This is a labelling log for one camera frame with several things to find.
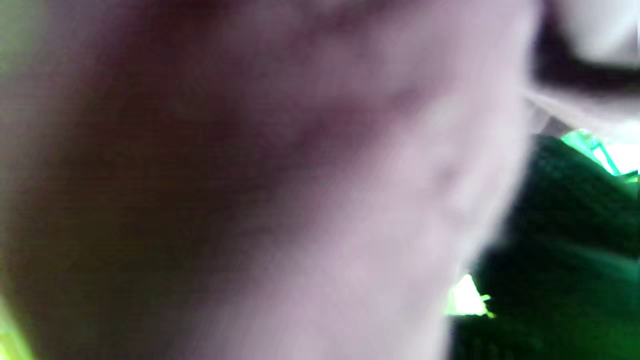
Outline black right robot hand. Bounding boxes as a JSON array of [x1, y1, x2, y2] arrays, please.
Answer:
[[450, 135, 640, 360]]

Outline maroon shorts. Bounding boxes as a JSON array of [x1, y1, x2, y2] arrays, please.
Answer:
[[0, 0, 543, 360]]

